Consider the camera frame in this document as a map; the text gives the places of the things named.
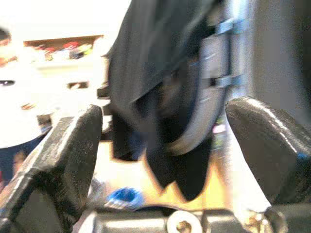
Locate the wooden wall shelf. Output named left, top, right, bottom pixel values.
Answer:
left=23, top=34, right=105, bottom=62

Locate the black hanging T-shirt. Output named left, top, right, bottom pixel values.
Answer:
left=106, top=0, right=219, bottom=202

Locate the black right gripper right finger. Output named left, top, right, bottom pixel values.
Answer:
left=225, top=96, right=311, bottom=205

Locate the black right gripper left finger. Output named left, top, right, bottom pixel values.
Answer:
left=0, top=104, right=103, bottom=233

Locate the round silver washer door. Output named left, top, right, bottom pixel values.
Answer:
left=165, top=14, right=246, bottom=156

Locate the black bin with blue bag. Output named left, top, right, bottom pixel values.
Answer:
left=105, top=186, right=145, bottom=210

